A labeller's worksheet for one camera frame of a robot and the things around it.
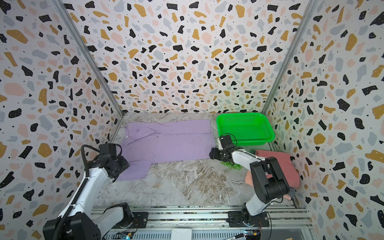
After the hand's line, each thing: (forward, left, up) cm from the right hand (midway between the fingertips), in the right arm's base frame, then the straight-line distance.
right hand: (211, 151), depth 94 cm
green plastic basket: (+24, -28, -6) cm, 38 cm away
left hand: (-12, +49, +7) cm, 51 cm away
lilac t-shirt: (+12, +33, -6) cm, 36 cm away
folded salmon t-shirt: (-16, -21, -3) cm, 27 cm away
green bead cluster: (-8, -13, -2) cm, 15 cm away
